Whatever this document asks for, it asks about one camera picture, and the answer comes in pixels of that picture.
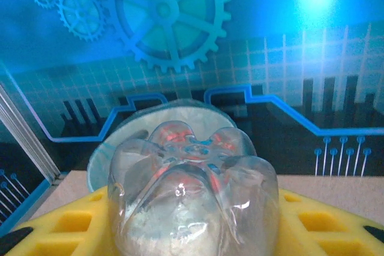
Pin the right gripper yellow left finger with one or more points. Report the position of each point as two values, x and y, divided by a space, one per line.
96 238

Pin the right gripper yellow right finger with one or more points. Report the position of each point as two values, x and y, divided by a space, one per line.
288 238

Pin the large clear red labelled bottle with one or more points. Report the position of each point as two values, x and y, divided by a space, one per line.
186 208

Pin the blue plastic bin liner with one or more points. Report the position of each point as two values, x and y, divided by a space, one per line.
96 160

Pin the aluminium frame post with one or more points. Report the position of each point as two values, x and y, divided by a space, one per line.
27 136

